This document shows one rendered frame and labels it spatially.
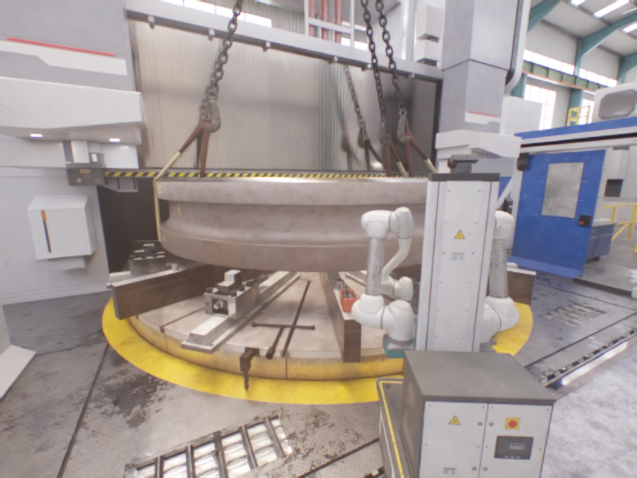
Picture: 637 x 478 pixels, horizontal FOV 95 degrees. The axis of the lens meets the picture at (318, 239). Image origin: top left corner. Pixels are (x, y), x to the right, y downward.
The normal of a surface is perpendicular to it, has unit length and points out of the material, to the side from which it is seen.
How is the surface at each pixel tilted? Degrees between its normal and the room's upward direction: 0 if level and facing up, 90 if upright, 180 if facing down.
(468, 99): 90
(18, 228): 90
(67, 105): 90
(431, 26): 90
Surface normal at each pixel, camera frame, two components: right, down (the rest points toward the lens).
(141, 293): 0.76, 0.13
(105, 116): 0.45, 0.18
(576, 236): -0.89, 0.09
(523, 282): -0.65, 0.15
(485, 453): -0.05, 0.19
